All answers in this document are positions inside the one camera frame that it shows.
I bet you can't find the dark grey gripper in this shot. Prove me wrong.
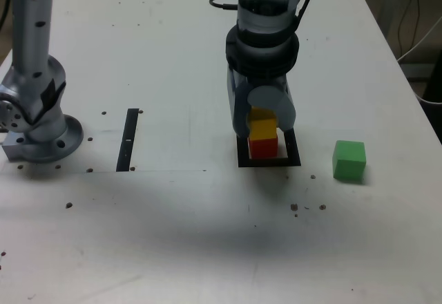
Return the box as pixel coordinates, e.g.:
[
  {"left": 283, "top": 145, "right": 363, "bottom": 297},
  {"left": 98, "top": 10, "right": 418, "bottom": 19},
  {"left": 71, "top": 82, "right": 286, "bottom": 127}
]
[{"left": 226, "top": 68, "right": 297, "bottom": 139}]

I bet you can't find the yellow cube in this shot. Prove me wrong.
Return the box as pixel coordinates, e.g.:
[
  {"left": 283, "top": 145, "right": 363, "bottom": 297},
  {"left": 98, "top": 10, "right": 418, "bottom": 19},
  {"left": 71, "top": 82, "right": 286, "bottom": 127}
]
[{"left": 248, "top": 107, "right": 279, "bottom": 141}]

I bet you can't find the red cube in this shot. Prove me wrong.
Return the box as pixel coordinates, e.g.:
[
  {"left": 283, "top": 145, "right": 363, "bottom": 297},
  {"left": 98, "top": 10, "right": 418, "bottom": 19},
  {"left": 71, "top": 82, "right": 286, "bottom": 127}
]
[{"left": 248, "top": 137, "right": 279, "bottom": 160}]

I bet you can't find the green cube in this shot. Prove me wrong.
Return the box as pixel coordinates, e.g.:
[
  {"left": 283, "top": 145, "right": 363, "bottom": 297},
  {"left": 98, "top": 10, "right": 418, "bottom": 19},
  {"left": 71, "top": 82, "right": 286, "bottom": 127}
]
[{"left": 331, "top": 140, "right": 367, "bottom": 183}]

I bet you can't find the black tape square outline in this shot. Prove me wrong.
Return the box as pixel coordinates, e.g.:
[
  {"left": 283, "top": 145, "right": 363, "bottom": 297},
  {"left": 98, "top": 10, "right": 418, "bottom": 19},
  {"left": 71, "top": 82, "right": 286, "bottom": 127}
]
[{"left": 236, "top": 128, "right": 302, "bottom": 169}]

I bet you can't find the black tape strip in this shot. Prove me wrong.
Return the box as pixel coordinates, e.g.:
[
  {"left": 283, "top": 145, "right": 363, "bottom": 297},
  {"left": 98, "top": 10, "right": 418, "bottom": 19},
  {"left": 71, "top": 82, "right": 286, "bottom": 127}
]
[{"left": 115, "top": 108, "right": 140, "bottom": 173}]

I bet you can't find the black box beside table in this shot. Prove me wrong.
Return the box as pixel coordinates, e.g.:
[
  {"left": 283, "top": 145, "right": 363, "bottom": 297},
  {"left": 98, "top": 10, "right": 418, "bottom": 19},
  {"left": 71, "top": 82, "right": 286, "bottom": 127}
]
[{"left": 400, "top": 51, "right": 442, "bottom": 104}]

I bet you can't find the white cable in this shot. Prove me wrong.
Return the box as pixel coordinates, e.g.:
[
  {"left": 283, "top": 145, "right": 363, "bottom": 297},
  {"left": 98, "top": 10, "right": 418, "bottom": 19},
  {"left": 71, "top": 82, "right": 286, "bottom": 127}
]
[{"left": 396, "top": 17, "right": 442, "bottom": 105}]

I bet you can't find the thin black cable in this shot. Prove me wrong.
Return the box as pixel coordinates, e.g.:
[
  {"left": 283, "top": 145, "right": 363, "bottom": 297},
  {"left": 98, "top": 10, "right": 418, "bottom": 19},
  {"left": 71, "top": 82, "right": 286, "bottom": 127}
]
[{"left": 398, "top": 0, "right": 421, "bottom": 58}]

